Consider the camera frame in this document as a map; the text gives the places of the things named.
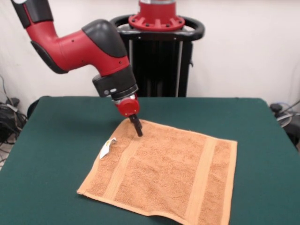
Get tan terry towel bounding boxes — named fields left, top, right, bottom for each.
left=76, top=118, right=238, bottom=225

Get dark green table cloth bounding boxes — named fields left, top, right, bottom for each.
left=0, top=95, right=300, bottom=225

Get black cable tangle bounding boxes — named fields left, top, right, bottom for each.
left=0, top=75, right=29, bottom=144

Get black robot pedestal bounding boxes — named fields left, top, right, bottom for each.
left=109, top=15, right=206, bottom=98

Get grey wheeled stand base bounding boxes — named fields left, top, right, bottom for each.
left=269, top=101, right=300, bottom=150

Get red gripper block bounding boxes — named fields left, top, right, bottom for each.
left=114, top=93, right=143, bottom=137

